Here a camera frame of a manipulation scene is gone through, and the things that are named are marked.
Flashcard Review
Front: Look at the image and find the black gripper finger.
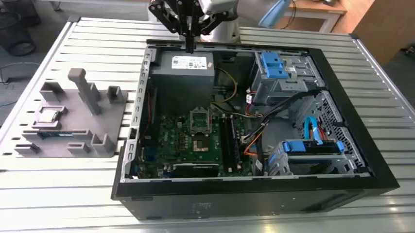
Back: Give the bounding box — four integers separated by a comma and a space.
148, 0, 195, 53
191, 0, 229, 54

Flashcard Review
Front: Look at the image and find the silver green CPU chip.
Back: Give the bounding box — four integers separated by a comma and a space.
36, 109, 62, 122

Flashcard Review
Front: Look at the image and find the black CPU socket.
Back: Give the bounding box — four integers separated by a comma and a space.
191, 138, 211, 153

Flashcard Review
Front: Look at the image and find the grey power supply unit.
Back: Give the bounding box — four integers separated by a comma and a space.
151, 50, 216, 107

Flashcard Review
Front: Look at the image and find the blue drive latch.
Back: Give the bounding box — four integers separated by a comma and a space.
260, 52, 291, 80

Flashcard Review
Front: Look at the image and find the wood-top white table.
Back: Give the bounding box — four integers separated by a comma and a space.
281, 0, 347, 33

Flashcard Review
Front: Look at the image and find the grey metal drive cage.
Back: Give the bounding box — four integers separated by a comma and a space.
251, 50, 324, 105

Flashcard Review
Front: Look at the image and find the grey plastic parts rack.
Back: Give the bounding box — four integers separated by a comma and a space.
12, 68, 131, 159

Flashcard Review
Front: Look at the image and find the black RAM slot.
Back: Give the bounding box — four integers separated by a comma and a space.
219, 116, 227, 172

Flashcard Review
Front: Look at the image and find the green Dell motherboard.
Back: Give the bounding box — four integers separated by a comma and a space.
139, 106, 256, 178

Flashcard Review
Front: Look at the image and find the wooden cabinet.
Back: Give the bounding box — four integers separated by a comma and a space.
351, 0, 415, 66

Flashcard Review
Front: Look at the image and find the hard disk in blue carrier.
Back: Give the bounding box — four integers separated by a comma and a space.
281, 139, 345, 156

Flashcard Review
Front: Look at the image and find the blue RAM stick on rack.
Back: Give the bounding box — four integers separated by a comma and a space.
37, 131, 74, 138

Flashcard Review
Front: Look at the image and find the black graphics card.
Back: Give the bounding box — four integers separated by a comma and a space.
171, 162, 221, 178

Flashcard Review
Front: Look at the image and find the metal disk bay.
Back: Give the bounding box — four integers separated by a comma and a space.
264, 139, 372, 176

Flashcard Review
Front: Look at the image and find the black open PC case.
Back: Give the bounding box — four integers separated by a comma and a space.
110, 38, 401, 221

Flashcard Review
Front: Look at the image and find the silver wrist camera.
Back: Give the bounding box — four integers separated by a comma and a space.
197, 0, 240, 16

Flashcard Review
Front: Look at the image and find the yellow wire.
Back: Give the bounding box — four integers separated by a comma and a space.
212, 67, 239, 105

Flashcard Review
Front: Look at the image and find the grey wire bundle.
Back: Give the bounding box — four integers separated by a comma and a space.
212, 104, 249, 117

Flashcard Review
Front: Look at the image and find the metal socket cover frame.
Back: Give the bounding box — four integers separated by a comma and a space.
189, 106, 213, 135

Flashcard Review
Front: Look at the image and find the black cable bundle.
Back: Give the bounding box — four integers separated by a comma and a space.
241, 89, 321, 144

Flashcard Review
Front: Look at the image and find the white floor cable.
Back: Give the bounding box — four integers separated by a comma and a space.
0, 62, 41, 84

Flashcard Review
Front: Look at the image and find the blue data wire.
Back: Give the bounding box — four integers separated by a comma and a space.
303, 116, 324, 146

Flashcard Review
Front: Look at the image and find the red data wire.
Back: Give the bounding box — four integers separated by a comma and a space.
309, 122, 328, 143

